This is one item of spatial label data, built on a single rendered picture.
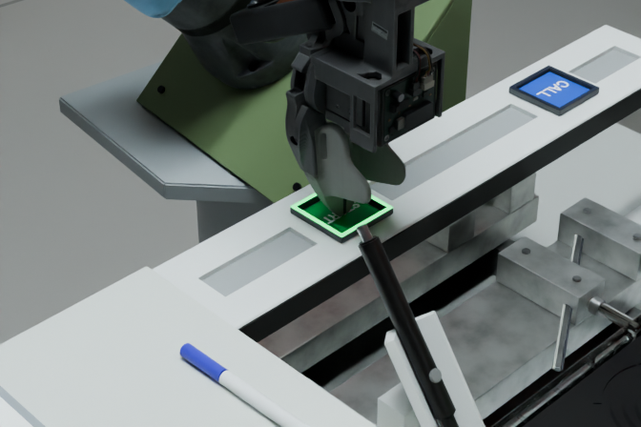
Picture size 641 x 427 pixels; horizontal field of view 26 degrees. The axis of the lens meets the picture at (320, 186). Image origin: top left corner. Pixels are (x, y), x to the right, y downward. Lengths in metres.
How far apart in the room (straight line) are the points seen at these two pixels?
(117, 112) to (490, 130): 0.46
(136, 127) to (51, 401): 0.59
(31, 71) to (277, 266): 2.30
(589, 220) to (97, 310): 0.42
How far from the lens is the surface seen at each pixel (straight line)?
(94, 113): 1.47
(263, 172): 1.33
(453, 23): 1.31
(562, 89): 1.22
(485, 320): 1.09
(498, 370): 1.05
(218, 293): 0.98
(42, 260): 2.65
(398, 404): 0.76
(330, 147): 1.00
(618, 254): 1.14
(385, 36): 0.92
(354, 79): 0.93
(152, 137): 1.42
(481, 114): 1.19
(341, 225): 1.04
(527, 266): 1.10
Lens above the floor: 1.57
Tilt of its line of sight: 34 degrees down
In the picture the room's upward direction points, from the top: straight up
